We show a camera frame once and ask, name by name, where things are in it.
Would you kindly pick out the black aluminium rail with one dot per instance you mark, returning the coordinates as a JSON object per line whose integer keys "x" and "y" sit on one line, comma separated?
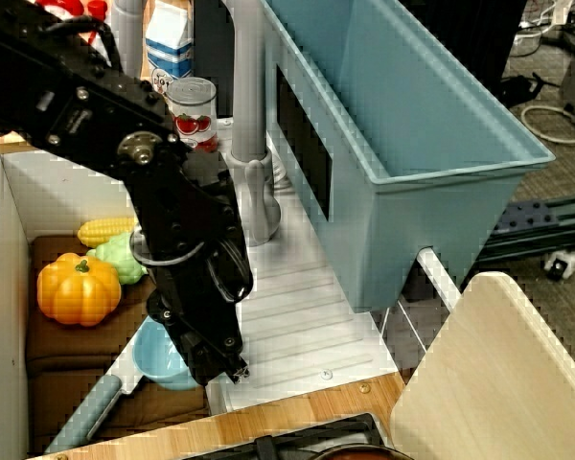
{"x": 532, "y": 225}

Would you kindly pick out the dark red toy pot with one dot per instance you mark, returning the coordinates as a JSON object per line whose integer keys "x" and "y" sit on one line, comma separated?
{"x": 364, "y": 453}

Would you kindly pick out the grey toy faucet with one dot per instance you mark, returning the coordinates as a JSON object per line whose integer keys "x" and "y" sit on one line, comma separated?
{"x": 246, "y": 96}

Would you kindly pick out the green toy artichoke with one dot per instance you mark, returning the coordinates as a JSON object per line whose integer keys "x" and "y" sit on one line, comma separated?
{"x": 120, "y": 259}

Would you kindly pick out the toy tomato can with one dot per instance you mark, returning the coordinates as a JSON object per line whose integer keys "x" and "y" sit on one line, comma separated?
{"x": 196, "y": 108}

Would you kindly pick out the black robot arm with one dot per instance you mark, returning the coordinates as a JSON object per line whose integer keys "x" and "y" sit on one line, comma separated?
{"x": 76, "y": 96}

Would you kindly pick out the white wooden toy kitchen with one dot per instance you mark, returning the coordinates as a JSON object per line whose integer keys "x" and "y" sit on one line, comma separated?
{"x": 292, "y": 311}

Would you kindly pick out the red toy ketchup bottle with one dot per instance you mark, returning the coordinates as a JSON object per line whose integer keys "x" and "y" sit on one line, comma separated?
{"x": 97, "y": 8}

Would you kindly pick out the light blue bowl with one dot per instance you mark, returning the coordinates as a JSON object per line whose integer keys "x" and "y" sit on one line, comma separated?
{"x": 155, "y": 357}

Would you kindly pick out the brown folded cloth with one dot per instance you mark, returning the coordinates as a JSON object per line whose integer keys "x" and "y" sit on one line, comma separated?
{"x": 76, "y": 374}

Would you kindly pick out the yellow toy corn cob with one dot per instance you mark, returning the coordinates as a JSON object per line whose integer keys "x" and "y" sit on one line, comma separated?
{"x": 105, "y": 231}

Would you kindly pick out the black toy stove grate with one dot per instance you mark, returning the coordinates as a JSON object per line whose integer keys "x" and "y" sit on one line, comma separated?
{"x": 345, "y": 426}

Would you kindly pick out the pale wooden board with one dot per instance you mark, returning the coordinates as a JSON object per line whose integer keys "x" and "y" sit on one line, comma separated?
{"x": 498, "y": 374}

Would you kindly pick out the orange toy pumpkin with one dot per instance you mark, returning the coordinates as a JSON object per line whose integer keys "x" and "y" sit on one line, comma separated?
{"x": 76, "y": 297}

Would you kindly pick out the teal plastic bin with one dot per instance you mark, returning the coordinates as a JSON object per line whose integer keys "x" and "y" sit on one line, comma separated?
{"x": 412, "y": 144}

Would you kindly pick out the blue white toy milk carton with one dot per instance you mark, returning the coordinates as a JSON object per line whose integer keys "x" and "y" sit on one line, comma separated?
{"x": 170, "y": 43}

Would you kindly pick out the toy knife with grey blade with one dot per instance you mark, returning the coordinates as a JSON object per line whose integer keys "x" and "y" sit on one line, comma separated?
{"x": 96, "y": 407}

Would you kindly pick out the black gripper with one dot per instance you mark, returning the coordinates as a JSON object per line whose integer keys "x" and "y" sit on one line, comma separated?
{"x": 196, "y": 297}

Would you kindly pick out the red white toy sushi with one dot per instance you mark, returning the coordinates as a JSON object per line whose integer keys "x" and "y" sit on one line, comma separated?
{"x": 64, "y": 5}

